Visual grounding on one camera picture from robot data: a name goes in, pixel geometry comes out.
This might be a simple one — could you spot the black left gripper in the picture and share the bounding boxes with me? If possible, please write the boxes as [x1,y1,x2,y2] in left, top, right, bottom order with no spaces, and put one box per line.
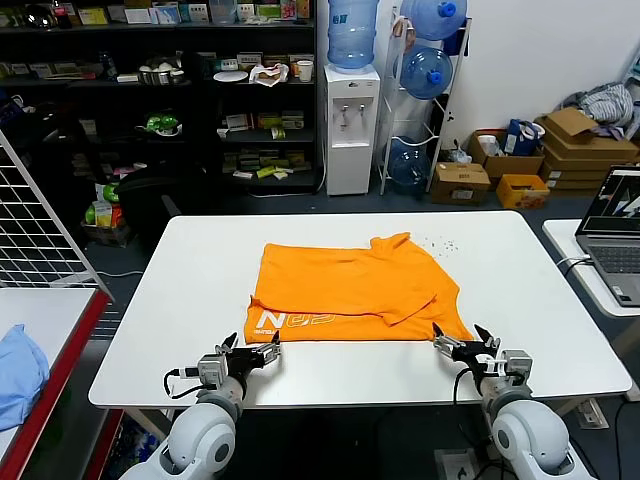
[214,332,283,380]

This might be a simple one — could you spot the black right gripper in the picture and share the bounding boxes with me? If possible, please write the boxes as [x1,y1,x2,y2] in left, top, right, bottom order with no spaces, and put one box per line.
[430,322,502,384]

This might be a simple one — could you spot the orange t-shirt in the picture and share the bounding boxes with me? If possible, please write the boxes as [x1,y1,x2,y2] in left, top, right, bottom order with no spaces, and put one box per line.
[243,231,475,344]

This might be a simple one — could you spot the grey clothes pile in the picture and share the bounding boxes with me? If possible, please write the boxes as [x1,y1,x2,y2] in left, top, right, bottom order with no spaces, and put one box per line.
[559,82,639,139]

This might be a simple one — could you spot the white table leg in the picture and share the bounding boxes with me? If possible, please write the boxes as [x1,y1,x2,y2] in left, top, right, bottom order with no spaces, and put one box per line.
[123,408,176,434]
[547,397,599,419]

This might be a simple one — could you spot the white floor plate black logo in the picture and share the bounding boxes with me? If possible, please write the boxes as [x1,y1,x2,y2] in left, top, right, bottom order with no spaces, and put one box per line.
[433,448,479,480]

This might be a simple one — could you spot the yellow cardboard box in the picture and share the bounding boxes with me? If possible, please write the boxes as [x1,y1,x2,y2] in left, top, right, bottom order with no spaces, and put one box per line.
[495,173,551,210]

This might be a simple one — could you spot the sealed brown cardboard box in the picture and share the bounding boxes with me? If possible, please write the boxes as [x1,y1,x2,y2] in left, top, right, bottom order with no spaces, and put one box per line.
[429,162,492,207]

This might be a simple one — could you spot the grey laptop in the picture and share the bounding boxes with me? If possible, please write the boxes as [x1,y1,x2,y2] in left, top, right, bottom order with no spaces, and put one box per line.
[574,165,640,309]

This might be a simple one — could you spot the red-edged white side table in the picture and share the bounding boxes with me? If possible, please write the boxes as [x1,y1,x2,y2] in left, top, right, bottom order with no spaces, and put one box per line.
[0,287,126,480]

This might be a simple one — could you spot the black office chair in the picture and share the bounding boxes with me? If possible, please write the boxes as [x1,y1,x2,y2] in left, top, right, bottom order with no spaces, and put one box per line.
[117,162,211,246]

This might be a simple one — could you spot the dark basket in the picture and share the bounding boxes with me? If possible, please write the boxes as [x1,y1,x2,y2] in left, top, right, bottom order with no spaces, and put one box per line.
[82,219,135,249]

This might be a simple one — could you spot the open brown cardboard box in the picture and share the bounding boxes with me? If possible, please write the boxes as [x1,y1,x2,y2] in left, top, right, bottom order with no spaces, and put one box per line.
[467,128,546,179]

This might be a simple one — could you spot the flat cardboard box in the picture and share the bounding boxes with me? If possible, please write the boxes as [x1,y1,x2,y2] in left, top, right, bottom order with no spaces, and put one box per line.
[539,158,614,182]
[547,177,609,192]

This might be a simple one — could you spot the yellow orange snack packet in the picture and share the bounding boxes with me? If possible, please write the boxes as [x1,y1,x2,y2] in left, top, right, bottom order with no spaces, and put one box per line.
[94,202,126,229]

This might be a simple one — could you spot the white water dispenser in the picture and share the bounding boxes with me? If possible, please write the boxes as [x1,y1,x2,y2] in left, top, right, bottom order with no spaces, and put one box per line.
[323,63,381,197]

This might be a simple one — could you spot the blue paper bag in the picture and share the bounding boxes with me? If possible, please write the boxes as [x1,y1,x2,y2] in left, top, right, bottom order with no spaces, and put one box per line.
[504,118,546,157]

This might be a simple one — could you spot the light blue cloth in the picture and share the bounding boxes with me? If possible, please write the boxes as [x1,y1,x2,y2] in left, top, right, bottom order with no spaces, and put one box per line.
[0,323,51,432]

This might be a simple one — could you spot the stacked cardboard boxes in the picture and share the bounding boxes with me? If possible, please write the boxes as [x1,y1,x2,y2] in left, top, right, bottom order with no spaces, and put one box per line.
[534,107,640,164]

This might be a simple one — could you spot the green toy fruit bowl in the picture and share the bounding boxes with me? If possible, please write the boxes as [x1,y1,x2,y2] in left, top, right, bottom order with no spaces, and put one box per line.
[134,113,184,138]

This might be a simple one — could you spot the white metal jug rack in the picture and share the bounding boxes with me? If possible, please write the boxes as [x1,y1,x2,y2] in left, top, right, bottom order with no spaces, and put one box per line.
[378,4,474,197]

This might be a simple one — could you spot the blue water jug blue cap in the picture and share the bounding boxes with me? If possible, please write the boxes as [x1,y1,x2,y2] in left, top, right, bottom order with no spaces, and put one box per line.
[399,0,470,42]
[399,45,455,101]

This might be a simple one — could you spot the white plastic bag with bread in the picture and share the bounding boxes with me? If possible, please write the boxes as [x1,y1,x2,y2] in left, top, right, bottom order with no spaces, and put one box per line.
[248,63,291,90]

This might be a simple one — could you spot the metal bowl with eggs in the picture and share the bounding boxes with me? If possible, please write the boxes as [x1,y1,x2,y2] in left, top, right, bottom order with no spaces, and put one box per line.
[137,57,187,86]

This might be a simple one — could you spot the blue water jug with label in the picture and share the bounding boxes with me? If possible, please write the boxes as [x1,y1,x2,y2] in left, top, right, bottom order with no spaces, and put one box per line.
[327,0,380,76]

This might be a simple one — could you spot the black shelving unit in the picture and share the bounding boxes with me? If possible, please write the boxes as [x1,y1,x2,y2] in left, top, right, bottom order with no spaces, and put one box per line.
[0,0,321,196]

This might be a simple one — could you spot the clear plastic container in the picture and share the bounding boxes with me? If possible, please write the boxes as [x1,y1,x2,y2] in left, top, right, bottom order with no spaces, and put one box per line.
[209,0,239,25]

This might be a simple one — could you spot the pale blue box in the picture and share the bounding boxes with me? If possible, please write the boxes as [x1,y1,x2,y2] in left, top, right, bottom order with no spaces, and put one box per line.
[151,3,181,24]

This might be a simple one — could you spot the shiny round glass bowl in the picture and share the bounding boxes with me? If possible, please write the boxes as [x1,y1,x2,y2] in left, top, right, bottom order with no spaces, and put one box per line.
[22,2,54,29]

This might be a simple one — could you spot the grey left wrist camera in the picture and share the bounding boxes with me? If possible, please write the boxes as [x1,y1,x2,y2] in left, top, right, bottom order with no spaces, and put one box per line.
[197,353,229,389]

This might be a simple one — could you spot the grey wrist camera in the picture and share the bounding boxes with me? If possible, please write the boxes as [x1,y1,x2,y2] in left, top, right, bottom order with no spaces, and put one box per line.
[499,349,534,386]
[197,353,229,389]

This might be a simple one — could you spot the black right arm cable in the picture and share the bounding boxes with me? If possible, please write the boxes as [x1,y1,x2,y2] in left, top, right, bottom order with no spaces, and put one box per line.
[453,367,484,404]

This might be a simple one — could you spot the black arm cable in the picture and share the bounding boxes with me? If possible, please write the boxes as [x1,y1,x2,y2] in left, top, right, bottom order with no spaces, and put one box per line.
[162,366,202,401]
[453,367,484,404]

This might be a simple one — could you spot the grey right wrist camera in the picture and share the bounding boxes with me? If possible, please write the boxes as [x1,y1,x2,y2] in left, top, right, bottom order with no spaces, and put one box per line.
[499,349,534,386]

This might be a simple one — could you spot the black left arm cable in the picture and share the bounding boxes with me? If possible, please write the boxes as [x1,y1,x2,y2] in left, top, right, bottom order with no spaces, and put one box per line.
[162,366,202,401]

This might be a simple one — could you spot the white laptop cable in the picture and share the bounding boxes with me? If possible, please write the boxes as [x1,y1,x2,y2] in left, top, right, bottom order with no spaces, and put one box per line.
[557,255,592,274]

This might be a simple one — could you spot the white wire grid rack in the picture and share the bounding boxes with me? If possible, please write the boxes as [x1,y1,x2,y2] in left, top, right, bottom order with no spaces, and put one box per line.
[0,127,116,304]

